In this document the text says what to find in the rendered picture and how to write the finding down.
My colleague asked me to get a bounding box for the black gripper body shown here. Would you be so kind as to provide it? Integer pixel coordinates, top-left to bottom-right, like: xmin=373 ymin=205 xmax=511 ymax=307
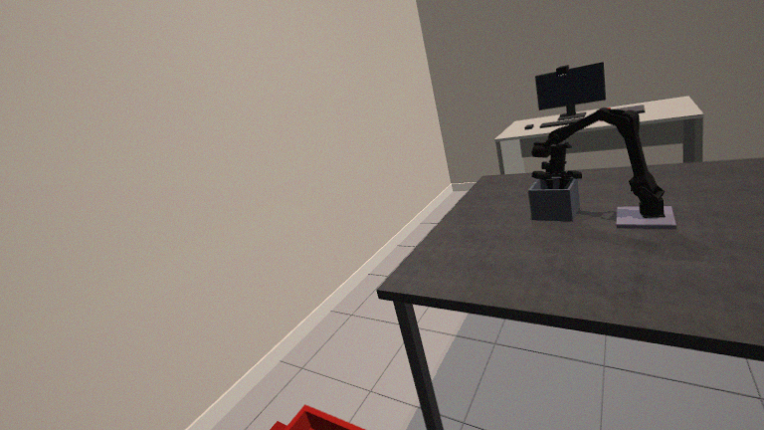
xmin=531 ymin=158 xmax=582 ymax=179

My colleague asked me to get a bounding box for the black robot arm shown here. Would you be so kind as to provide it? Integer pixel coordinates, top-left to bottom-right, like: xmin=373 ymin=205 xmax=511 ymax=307
xmin=531 ymin=107 xmax=666 ymax=218

